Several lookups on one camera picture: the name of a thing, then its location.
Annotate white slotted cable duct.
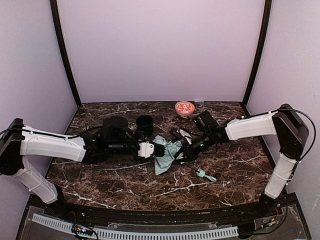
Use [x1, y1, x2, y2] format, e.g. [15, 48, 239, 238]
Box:
[31, 213, 239, 240]

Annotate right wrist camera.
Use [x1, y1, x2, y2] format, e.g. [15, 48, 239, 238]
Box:
[169, 128, 193, 145]

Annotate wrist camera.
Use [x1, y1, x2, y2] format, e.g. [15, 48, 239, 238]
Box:
[137, 141, 166, 159]
[169, 128, 193, 145]

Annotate dark green mug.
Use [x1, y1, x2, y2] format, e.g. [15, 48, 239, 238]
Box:
[136, 115, 154, 137]

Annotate black corner post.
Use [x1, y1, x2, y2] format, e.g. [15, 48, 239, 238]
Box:
[241, 0, 272, 107]
[49, 0, 82, 108]

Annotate red patterned white bowl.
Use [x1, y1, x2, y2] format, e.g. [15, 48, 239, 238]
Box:
[174, 101, 196, 118]

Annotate black corner post right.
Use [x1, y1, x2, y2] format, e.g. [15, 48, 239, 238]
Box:
[241, 0, 272, 107]

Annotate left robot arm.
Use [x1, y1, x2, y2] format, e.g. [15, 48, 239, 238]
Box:
[0, 116, 165, 205]

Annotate mint green folding umbrella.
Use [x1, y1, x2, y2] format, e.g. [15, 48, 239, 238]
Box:
[153, 135, 217, 182]

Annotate black corner post left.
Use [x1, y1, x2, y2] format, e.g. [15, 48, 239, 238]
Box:
[49, 0, 82, 108]

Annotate black front rail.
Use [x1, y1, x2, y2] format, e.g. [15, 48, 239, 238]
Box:
[64, 202, 260, 227]

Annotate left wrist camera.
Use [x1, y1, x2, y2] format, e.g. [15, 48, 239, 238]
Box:
[137, 141, 166, 159]

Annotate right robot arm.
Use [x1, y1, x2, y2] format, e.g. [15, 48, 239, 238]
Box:
[175, 104, 309, 200]

